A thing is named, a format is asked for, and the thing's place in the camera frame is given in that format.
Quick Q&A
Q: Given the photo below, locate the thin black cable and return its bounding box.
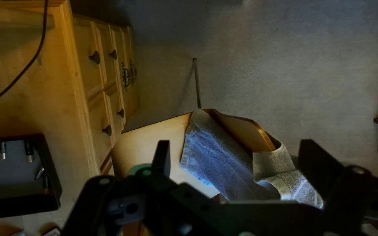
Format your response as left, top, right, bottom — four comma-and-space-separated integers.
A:
0, 0, 50, 110

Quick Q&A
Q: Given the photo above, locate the light plywood chair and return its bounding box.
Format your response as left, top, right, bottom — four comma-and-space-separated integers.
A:
112, 57, 288, 193

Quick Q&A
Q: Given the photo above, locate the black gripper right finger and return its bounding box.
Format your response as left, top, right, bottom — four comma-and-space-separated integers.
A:
297, 137, 346, 207

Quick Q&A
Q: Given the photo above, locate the wooden drawer with round knob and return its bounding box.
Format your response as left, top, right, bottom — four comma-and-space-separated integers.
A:
104, 81, 128, 133
73, 18, 108, 99
87, 90, 117, 166
96, 22, 121, 89

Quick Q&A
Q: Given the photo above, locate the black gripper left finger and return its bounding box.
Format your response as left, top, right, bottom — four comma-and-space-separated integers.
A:
151, 138, 172, 176

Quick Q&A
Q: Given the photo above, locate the grey-blue terry towel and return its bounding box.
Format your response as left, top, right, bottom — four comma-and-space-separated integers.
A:
180, 107, 326, 209

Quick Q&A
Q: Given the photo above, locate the wooden roll-top desk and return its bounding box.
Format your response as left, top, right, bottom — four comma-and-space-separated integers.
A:
0, 0, 142, 236

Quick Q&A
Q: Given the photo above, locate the black plastic tray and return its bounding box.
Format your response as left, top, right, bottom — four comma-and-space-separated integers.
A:
0, 132, 65, 220

